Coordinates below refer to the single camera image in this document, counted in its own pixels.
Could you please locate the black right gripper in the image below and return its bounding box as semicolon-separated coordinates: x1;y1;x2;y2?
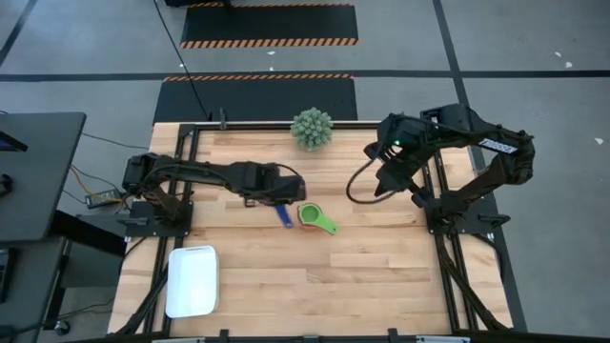
365;112;430;209

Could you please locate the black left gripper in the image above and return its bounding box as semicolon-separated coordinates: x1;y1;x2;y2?
240;162;307;207

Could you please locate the small dark blue measuring cup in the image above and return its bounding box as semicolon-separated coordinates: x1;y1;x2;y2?
266;202;295;230

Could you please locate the green plastic measuring cup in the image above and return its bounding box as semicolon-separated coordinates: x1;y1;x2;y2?
296;202;339;237

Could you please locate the white plastic basket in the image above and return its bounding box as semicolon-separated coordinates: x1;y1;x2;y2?
165;245;220;319

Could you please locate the green artificial succulent plant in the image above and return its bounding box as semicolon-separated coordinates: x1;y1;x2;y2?
289;107;335;152

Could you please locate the black floor mat striped edge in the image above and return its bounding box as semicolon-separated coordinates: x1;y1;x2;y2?
152;73;358;123
179;2;359;50

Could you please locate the black power adapter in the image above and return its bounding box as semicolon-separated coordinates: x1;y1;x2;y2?
85;189;123;210

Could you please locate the dark grey desk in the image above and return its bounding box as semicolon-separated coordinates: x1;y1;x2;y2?
0;111;88;244

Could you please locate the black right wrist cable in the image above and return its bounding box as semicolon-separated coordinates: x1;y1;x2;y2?
346;155;397;206

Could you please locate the black aluminium table frame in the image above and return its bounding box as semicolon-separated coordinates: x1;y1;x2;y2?
113;110;516;343

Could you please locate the black floor cable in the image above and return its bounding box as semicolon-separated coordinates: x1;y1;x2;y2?
152;0;214;120

